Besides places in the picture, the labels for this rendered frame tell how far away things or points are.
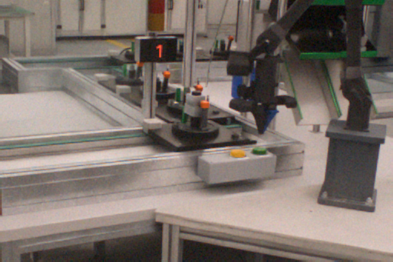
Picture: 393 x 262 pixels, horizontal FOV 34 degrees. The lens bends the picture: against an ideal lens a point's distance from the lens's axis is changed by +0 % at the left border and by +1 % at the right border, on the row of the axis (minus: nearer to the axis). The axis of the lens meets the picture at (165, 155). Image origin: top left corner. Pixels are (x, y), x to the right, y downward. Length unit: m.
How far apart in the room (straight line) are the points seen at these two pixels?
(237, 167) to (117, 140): 0.40
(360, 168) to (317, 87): 0.48
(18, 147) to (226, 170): 0.58
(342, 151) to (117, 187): 0.59
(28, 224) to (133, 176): 0.31
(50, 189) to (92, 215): 0.12
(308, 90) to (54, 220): 0.96
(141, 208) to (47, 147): 0.38
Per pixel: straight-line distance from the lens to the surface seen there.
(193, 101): 1.89
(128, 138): 1.95
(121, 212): 1.62
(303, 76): 2.14
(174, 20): 11.62
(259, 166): 1.78
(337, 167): 1.74
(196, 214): 1.62
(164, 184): 1.73
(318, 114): 2.08
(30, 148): 1.86
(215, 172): 1.71
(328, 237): 1.58
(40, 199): 1.62
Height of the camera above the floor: 1.49
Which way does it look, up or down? 18 degrees down
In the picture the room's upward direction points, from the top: 2 degrees clockwise
